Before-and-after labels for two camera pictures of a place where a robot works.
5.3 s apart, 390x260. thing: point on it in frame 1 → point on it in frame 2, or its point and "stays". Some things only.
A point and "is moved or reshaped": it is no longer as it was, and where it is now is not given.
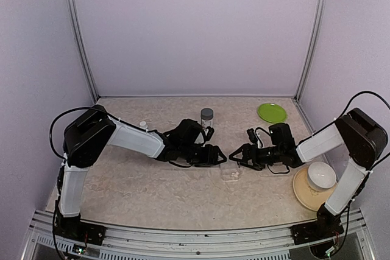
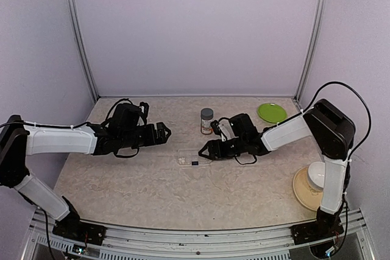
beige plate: [307, 196] stays
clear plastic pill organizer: [230, 171] is moved or reshaped
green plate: [272, 112] stays
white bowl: [321, 176] stays
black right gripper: [247, 148] → [211, 144]
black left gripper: [212, 161] → [152, 139]
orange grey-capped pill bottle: [206, 116] stays
